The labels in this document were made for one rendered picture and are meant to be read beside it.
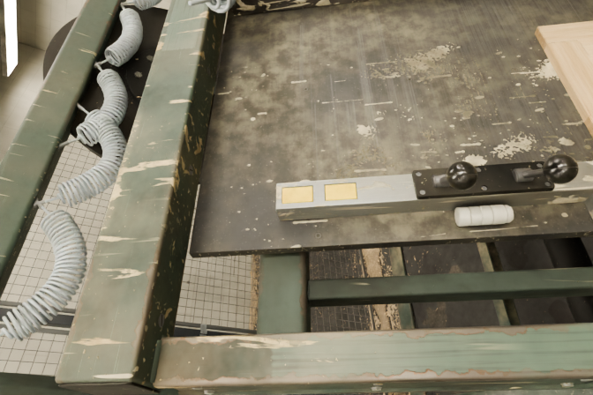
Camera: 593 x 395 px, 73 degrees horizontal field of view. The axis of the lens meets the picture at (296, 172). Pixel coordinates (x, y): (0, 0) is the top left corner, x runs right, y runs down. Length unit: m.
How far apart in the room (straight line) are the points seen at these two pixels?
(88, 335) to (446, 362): 0.44
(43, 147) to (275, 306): 0.77
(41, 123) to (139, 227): 0.68
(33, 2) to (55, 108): 6.21
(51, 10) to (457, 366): 7.22
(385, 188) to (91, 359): 0.46
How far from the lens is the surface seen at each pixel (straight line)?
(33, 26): 7.71
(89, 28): 1.52
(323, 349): 0.55
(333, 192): 0.65
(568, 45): 1.00
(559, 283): 0.75
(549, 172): 0.59
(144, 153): 0.70
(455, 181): 0.54
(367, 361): 0.54
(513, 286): 0.72
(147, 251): 0.60
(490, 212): 0.67
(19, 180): 1.15
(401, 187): 0.65
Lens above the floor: 1.91
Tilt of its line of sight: 22 degrees down
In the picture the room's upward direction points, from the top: 74 degrees counter-clockwise
